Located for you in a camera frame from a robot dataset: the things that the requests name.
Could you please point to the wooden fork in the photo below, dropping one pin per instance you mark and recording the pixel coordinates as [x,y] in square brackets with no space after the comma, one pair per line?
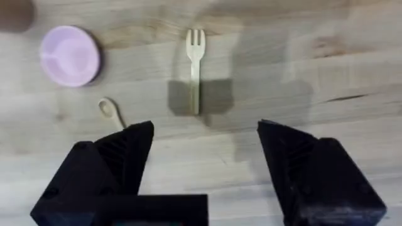
[195,62]

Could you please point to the brown container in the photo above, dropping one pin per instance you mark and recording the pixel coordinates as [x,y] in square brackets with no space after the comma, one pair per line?
[14,14]

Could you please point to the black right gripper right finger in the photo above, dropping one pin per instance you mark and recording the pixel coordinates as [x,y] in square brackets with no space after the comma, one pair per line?
[320,175]

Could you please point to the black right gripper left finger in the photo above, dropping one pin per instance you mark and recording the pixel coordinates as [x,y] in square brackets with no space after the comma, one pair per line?
[103,169]

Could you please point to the wooden spoon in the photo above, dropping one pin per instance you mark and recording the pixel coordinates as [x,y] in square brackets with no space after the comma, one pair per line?
[110,112]

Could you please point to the pink plate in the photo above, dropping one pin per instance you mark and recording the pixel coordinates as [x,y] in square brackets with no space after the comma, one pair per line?
[69,56]

